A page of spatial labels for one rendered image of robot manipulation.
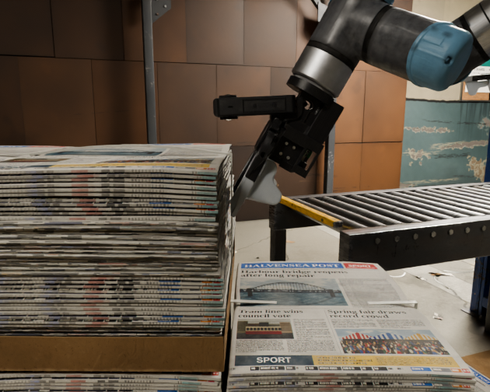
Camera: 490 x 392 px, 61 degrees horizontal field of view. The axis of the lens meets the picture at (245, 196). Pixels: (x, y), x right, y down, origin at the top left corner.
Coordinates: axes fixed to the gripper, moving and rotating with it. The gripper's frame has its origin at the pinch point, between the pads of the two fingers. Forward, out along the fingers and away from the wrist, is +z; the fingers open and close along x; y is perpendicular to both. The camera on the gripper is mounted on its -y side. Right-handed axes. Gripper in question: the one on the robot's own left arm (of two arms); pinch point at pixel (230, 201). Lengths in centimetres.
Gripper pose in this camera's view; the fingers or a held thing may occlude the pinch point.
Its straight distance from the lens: 61.8
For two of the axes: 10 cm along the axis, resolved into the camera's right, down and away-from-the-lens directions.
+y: 8.7, 4.8, 0.9
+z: -4.9, 8.5, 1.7
